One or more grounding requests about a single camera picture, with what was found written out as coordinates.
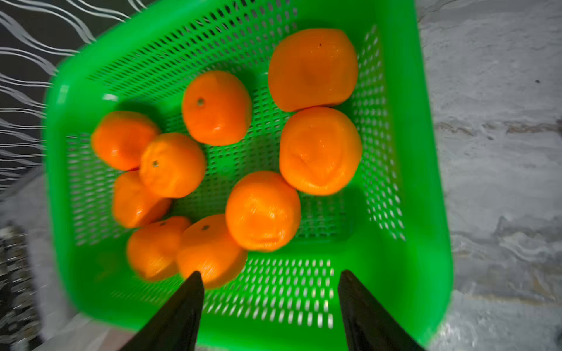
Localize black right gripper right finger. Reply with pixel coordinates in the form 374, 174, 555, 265
338, 270, 424, 351

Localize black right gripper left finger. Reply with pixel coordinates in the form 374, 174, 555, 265
120, 271, 205, 351

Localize orange bottom left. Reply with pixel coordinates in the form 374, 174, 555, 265
126, 216, 192, 282

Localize green plastic basket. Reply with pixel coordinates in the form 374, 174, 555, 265
42, 0, 454, 351

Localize orange lower left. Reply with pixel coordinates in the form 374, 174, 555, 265
112, 171, 172, 228

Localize orange left centre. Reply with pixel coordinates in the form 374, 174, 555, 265
139, 133, 207, 198

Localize large orange middle right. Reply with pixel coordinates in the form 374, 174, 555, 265
279, 107, 362, 196

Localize large orange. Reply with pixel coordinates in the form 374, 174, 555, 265
279, 107, 362, 196
268, 29, 359, 112

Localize orange far left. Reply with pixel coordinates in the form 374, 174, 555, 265
91, 111, 160, 171

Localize orange top centre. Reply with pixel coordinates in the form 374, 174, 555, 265
181, 71, 253, 146

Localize large orange top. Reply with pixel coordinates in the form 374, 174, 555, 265
268, 29, 359, 112

